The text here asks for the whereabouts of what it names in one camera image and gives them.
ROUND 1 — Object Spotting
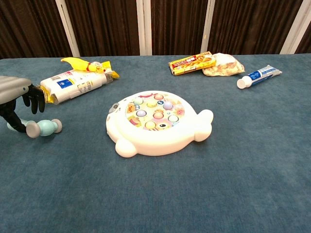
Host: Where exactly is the grey and black left robot hand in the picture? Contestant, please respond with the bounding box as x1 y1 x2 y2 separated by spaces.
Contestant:
0 75 47 133

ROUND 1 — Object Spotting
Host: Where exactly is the white wide frame post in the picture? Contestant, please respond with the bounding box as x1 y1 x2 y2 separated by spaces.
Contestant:
279 0 311 55

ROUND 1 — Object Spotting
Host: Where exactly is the blue velvet table cloth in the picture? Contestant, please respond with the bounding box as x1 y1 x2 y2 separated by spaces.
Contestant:
0 53 311 233

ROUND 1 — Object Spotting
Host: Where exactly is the white double frame post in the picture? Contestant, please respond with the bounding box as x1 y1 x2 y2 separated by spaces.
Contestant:
136 0 153 56

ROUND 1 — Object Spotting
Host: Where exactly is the white whack-a-mole toy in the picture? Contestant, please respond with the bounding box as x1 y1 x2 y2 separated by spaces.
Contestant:
105 90 214 158

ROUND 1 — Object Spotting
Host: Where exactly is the white narrow frame post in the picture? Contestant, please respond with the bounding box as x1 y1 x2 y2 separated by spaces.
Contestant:
200 0 216 54

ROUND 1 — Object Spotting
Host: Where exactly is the white and yellow snack package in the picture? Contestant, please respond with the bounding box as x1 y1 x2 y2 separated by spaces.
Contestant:
36 65 120 105

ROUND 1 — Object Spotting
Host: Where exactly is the white and blue toothpaste tube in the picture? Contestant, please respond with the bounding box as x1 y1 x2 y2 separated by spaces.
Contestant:
237 64 283 90

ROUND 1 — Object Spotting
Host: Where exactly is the yellow curry box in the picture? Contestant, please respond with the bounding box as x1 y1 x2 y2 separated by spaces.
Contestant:
168 50 217 76

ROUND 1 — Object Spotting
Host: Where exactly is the mint green toy hammer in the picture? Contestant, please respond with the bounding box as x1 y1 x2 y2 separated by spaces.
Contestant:
6 118 63 139

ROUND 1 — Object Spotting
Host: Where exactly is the white slanted frame post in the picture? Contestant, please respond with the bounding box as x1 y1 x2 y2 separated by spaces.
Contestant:
55 0 81 58

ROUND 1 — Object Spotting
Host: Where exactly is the dark brown curtain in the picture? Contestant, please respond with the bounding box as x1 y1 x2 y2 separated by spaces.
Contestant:
0 0 311 60

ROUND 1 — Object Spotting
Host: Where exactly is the clear bag of snacks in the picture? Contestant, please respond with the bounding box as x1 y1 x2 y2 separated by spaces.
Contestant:
202 52 245 77

